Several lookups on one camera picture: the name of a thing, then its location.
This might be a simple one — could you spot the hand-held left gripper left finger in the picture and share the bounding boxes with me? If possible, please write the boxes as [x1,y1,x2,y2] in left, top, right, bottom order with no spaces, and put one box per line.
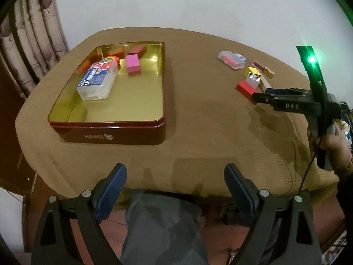
[31,163,128,265]

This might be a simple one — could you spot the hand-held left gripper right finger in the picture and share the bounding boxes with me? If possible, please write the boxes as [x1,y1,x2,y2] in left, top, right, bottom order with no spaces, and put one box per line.
[224,163,323,265]

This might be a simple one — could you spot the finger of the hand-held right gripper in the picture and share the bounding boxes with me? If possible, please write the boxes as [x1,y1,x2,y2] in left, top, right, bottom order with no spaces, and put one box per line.
[265,87,312,97]
[252,92,312,114]

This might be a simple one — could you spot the beige box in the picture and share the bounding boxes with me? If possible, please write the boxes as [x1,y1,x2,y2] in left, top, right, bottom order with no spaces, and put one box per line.
[258,77,273,93]

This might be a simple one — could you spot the bright red block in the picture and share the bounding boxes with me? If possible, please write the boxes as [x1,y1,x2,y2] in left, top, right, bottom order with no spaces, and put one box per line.
[236,81,258,102]

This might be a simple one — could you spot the dark red gold lipstick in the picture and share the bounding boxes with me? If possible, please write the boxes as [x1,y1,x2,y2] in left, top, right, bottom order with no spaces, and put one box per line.
[253,61,275,78]

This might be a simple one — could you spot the clear case with red content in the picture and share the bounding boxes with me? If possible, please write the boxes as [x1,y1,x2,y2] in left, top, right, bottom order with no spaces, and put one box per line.
[218,51,244,70]

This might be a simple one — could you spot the red tin box gold inside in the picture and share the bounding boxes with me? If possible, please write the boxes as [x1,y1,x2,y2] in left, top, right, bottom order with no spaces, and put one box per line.
[48,41,166,146]

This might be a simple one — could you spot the person's right forearm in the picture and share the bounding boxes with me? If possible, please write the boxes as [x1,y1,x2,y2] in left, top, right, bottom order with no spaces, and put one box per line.
[331,152,353,221]

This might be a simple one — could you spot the person's right hand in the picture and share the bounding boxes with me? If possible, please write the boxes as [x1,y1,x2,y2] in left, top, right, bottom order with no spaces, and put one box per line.
[307,120,353,173]

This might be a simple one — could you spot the small white blue container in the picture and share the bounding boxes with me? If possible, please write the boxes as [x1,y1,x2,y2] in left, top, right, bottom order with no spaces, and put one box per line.
[339,120,353,144]

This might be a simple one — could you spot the person's grey pants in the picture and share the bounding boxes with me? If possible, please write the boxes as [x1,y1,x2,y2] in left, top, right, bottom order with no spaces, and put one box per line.
[120,190,208,265]

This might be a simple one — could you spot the brown tablecloth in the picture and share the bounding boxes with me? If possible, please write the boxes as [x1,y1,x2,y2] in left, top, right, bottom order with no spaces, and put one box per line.
[15,28,348,199]

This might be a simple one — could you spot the clear plastic case blue label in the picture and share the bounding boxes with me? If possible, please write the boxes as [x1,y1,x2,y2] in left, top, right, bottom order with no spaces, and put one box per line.
[77,62,119,100]

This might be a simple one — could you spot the pink block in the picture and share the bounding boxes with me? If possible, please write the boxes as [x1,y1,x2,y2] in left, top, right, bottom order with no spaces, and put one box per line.
[125,54,142,76]

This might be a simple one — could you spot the red rainbow-print box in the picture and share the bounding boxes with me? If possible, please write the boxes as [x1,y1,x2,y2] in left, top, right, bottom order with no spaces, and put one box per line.
[98,56,121,68]

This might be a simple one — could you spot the dark red block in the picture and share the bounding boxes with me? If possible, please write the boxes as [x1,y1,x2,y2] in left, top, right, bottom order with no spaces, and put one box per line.
[127,45,146,56]

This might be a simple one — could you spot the striped beige curtain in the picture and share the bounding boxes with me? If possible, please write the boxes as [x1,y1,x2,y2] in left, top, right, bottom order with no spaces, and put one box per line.
[0,0,69,98]

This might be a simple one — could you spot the black cable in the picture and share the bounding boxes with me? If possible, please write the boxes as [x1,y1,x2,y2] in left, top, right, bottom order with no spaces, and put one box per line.
[299,136,323,197]

